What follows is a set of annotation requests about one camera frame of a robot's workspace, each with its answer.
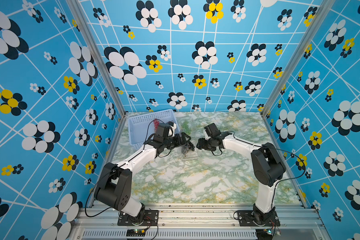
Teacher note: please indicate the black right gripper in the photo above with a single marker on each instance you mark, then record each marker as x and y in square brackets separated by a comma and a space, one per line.
[200, 144]

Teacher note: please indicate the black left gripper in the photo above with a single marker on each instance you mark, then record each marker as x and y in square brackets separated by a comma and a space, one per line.
[179, 143]

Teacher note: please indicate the black grape bunch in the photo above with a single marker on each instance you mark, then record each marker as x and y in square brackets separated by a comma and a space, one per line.
[188, 147]

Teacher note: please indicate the clear plastic clamshell container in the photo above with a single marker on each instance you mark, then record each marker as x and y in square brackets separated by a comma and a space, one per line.
[199, 128]

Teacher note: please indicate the green grape bunch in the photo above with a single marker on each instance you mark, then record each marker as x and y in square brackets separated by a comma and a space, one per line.
[189, 128]

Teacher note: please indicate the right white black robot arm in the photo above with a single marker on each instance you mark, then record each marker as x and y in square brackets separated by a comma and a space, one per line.
[268, 169]

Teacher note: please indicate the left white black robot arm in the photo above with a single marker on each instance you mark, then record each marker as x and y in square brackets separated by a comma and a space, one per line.
[114, 186]

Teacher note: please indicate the red grape bunch left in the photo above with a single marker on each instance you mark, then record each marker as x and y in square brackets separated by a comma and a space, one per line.
[157, 122]

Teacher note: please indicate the light blue perforated plastic basket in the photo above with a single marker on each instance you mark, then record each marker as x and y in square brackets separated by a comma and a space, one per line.
[142, 126]

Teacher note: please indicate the left green circuit board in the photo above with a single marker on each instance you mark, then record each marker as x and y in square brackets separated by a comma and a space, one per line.
[136, 234]

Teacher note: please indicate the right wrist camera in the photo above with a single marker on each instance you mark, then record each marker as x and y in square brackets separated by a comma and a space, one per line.
[211, 131]

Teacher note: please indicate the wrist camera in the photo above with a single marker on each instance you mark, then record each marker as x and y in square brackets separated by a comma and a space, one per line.
[211, 131]
[165, 132]

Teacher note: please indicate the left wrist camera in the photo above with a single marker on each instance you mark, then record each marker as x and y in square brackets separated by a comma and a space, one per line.
[165, 132]

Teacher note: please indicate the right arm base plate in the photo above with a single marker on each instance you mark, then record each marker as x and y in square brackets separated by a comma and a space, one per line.
[257, 218]

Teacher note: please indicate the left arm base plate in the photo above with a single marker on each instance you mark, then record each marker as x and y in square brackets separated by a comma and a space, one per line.
[145, 218]

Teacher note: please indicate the aluminium front rail frame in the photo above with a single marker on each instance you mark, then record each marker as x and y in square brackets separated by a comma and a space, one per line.
[204, 222]

